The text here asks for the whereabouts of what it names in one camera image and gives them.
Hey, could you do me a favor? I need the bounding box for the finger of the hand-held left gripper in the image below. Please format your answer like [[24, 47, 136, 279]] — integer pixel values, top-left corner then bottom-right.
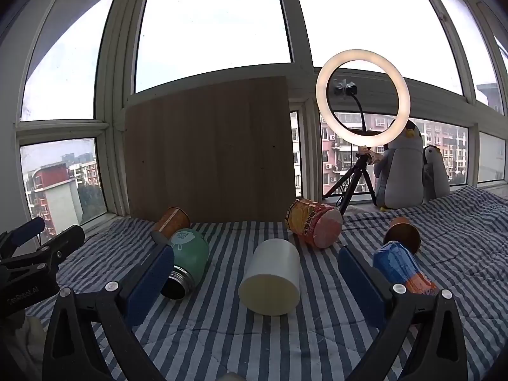
[[0, 216, 47, 251], [0, 225, 86, 275]]

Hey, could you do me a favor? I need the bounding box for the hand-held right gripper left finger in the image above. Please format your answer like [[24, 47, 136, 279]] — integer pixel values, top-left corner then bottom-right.
[[42, 231, 176, 381]]

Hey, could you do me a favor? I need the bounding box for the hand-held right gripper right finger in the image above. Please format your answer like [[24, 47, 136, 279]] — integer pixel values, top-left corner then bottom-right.
[[337, 245, 469, 381]]

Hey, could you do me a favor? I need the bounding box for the white cup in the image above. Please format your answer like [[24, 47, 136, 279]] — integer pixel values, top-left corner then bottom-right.
[[238, 238, 301, 317]]

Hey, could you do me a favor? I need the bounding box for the blue and orange cup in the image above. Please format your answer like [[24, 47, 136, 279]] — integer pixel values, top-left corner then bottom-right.
[[372, 242, 439, 298]]

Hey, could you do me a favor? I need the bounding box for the brown paper cup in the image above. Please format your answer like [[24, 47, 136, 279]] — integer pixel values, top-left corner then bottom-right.
[[150, 206, 191, 244], [383, 216, 422, 256]]

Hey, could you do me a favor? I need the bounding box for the orange instant noodle cup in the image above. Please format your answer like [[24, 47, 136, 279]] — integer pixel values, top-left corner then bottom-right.
[[284, 198, 344, 250]]

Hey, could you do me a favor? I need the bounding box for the green thermos flask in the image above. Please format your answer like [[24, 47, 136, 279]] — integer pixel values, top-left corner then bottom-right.
[[160, 228, 211, 301]]

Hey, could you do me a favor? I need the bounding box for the white cloth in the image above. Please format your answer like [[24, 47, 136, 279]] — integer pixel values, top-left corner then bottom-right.
[[0, 313, 47, 381]]

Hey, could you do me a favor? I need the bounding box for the black tripod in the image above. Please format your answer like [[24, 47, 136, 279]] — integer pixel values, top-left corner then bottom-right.
[[322, 147, 378, 217]]

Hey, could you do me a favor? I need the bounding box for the large grey penguin plush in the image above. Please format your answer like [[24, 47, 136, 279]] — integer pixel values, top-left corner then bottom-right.
[[372, 118, 425, 212]]

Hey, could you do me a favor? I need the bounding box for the blue striped blanket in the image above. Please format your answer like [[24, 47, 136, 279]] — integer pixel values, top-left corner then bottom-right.
[[24, 184, 508, 381]]

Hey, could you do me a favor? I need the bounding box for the small grey penguin plush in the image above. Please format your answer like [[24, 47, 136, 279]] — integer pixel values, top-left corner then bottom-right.
[[421, 145, 451, 204]]

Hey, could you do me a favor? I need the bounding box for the wooden board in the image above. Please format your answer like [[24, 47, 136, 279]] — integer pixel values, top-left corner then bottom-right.
[[123, 75, 298, 223]]

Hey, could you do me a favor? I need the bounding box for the black gooseneck phone holder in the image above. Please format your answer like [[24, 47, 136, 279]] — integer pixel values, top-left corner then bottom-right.
[[334, 79, 368, 132]]

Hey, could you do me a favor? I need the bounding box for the ring light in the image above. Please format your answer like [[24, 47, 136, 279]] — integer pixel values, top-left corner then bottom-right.
[[315, 49, 412, 148]]

